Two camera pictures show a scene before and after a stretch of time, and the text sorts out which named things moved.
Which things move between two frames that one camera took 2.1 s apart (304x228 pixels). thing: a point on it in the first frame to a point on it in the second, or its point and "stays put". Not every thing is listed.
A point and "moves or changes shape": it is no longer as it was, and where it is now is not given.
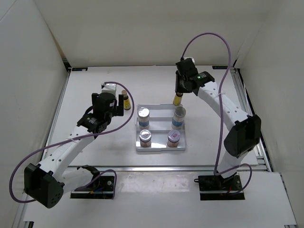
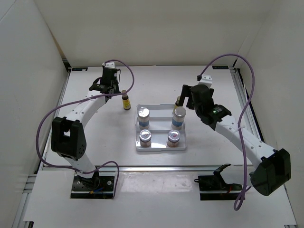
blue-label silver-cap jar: x=143 y=114 stays put
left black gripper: x=118 y=110 to x=117 y=90
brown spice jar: x=145 y=136 stays put
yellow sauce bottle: x=177 y=99 moves or changes shape
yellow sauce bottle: x=127 y=104 stays put
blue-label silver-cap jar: x=177 y=121 stays put
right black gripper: x=178 y=89 to x=186 y=92
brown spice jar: x=173 y=137 stays put
